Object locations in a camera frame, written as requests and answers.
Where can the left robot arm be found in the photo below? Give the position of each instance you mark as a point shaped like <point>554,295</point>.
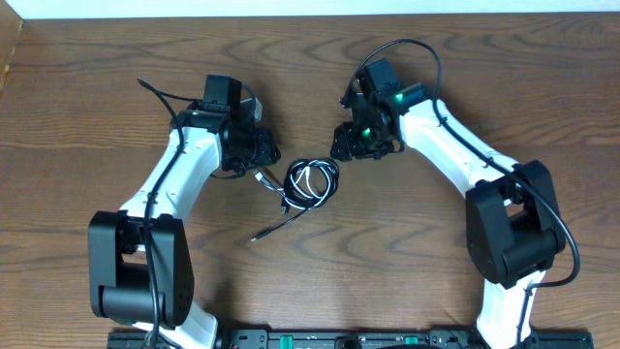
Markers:
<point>140,270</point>

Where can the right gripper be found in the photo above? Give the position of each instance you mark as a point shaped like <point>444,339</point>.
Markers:
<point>346,140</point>

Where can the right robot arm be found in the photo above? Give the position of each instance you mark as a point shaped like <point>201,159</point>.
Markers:
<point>513,227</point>

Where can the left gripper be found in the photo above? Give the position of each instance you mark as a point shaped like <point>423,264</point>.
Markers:
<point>264,149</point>

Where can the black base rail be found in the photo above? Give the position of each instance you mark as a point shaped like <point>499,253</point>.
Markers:
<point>435,338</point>

